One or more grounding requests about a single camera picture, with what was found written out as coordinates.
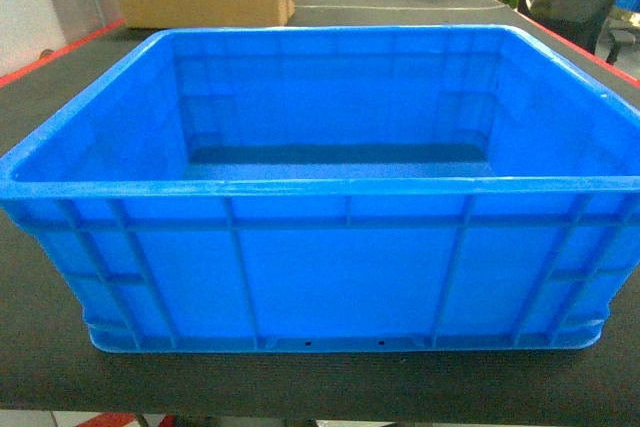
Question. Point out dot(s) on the large blue plastic crate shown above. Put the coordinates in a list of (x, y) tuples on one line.
[(336, 189)]

